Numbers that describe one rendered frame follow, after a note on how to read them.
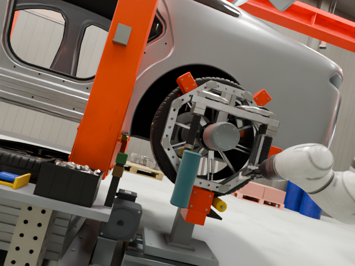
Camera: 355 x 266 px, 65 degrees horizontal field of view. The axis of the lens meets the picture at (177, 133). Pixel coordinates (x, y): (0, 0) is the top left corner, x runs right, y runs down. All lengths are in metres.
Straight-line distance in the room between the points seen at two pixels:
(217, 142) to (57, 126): 6.32
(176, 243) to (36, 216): 0.81
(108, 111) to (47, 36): 6.59
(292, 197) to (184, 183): 7.44
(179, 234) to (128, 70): 0.92
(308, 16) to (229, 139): 3.79
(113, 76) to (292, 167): 0.80
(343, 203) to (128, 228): 0.93
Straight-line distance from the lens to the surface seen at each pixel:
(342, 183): 0.92
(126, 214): 1.42
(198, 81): 1.54
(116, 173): 1.07
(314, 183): 0.89
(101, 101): 1.24
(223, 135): 1.30
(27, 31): 7.85
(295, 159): 0.86
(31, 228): 1.13
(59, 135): 7.39
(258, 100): 1.54
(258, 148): 1.53
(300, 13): 4.88
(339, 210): 0.95
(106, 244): 1.52
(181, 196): 1.30
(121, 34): 1.30
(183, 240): 1.66
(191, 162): 1.29
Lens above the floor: 0.72
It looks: 4 degrees up
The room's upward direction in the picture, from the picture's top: 16 degrees clockwise
